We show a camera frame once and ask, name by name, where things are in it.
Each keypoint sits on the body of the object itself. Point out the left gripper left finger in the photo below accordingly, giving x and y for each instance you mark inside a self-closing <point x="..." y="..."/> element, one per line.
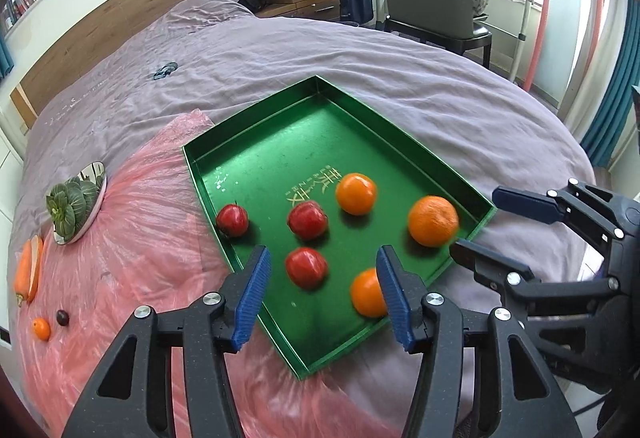
<point x="129" y="391"/>

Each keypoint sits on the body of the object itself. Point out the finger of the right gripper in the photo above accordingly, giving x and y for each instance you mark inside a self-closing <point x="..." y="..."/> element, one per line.
<point x="489" y="268"/>
<point x="545" y="208"/>

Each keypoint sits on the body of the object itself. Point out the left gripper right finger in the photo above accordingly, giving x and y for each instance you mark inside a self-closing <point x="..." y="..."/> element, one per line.
<point x="517" y="395"/>

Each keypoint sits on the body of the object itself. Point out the orange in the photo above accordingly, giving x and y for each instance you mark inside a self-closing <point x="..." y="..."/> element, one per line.
<point x="366" y="295"/>
<point x="41" y="329"/>
<point x="433" y="221"/>

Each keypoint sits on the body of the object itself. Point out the red apple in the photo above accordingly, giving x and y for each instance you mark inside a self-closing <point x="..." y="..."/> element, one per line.
<point x="307" y="220"/>
<point x="232" y="220"/>
<point x="306" y="268"/>

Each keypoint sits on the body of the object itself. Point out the dark purple plum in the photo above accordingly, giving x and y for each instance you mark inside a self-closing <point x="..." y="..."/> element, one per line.
<point x="62" y="318"/>

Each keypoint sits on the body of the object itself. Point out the orange small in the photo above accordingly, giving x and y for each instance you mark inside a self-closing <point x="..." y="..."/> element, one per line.
<point x="356" y="194"/>

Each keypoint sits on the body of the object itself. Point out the right teal curtain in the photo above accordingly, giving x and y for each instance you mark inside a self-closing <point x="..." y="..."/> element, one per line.
<point x="607" y="126"/>

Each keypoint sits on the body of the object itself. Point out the teal curtain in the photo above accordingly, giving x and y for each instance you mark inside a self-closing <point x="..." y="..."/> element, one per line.
<point x="607" y="126"/>
<point x="6" y="60"/>

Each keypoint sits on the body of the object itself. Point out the pink plastic sheet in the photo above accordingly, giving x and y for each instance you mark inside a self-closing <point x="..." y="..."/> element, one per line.
<point x="151" y="245"/>

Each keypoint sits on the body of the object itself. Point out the pink hula hoop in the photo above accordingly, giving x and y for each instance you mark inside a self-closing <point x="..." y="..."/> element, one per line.
<point x="539" y="42"/>

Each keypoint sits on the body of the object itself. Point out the green bok choy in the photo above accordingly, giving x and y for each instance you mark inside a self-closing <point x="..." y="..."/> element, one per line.
<point x="69" y="205"/>

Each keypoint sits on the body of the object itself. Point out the orange oval dish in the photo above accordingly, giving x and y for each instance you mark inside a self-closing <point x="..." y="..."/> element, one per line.
<point x="36" y="253"/>

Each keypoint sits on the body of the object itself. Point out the white patterned plate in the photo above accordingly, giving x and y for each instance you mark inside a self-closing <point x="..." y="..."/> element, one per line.
<point x="95" y="172"/>

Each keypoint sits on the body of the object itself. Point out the orange carrot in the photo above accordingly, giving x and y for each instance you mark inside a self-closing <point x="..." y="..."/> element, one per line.
<point x="23" y="275"/>

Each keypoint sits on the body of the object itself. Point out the small dark object on bed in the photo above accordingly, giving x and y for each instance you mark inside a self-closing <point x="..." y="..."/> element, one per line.
<point x="165" y="71"/>

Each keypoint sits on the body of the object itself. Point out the dark blue tote bag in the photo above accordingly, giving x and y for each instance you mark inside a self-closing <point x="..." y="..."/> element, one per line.
<point x="358" y="12"/>

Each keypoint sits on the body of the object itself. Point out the wooden headboard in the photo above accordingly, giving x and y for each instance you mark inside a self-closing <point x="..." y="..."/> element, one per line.
<point x="93" y="38"/>

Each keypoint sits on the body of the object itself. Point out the left teal curtain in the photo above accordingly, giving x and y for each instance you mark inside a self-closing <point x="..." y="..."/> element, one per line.
<point x="6" y="60"/>

